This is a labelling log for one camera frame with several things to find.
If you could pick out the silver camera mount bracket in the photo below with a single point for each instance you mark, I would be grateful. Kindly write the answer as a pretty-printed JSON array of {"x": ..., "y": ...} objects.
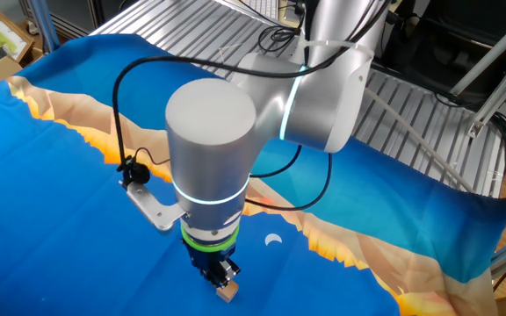
[{"x": 152, "y": 206}]

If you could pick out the blue mountain print cloth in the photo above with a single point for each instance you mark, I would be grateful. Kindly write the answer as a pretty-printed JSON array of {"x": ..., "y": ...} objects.
[{"x": 38, "y": 219}]

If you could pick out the black side panel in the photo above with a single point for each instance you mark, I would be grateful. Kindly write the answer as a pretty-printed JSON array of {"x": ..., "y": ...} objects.
[{"x": 77, "y": 13}]

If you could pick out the wooden picture frame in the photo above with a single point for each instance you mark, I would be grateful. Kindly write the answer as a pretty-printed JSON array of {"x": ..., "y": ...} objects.
[{"x": 2, "y": 44}]

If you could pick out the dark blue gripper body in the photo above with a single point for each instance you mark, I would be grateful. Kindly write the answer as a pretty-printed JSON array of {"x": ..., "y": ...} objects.
[{"x": 209, "y": 262}]

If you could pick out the black equipment box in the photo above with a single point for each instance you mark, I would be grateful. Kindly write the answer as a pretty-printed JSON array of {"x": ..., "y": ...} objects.
[{"x": 433, "y": 44}]

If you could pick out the small wooden block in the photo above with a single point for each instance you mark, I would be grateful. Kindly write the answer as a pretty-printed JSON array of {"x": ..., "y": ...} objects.
[{"x": 229, "y": 296}]

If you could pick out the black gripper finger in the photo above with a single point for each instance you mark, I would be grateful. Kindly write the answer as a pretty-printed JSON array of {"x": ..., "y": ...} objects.
[
  {"x": 213, "y": 279},
  {"x": 230, "y": 273}
]

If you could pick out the white keyboard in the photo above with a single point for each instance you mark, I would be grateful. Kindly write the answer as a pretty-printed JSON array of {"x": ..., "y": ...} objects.
[{"x": 264, "y": 8}]

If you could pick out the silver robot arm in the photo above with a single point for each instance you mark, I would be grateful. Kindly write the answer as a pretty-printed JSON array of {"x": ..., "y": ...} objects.
[{"x": 209, "y": 153}]

